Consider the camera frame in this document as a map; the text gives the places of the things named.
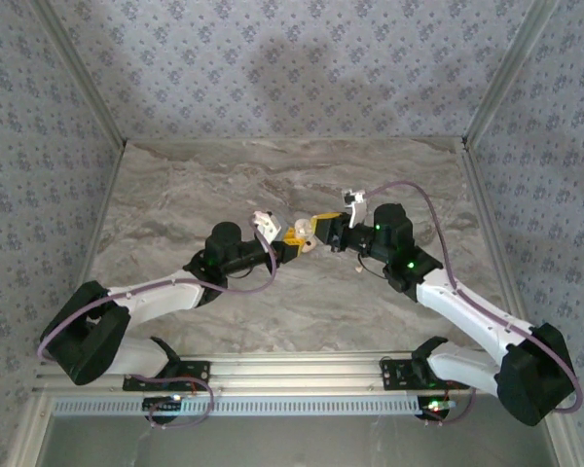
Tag black controller board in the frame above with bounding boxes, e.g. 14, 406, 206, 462
417, 396, 456, 425
142, 394, 185, 425

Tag aluminium table side rail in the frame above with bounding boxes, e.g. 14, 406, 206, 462
456, 138, 529, 332
60, 143, 128, 354

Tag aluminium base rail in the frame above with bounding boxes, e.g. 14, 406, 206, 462
33, 350, 564, 394

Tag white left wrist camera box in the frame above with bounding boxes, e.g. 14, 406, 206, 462
250, 209, 284, 243

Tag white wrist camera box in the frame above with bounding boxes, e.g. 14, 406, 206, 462
340, 188, 369, 229
250, 209, 284, 243

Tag white slotted cable duct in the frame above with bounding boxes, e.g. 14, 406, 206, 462
51, 394, 422, 418

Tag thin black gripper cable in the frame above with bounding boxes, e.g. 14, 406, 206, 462
358, 252, 389, 282

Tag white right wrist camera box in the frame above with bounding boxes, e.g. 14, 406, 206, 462
340, 188, 369, 229

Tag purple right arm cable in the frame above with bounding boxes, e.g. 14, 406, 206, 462
363, 180, 584, 430

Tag grey metal panel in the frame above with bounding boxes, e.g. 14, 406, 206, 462
41, 413, 564, 467

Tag aluminium frame post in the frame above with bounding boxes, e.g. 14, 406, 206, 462
459, 0, 564, 152
9, 393, 55, 467
28, 0, 130, 150
537, 388, 583, 467

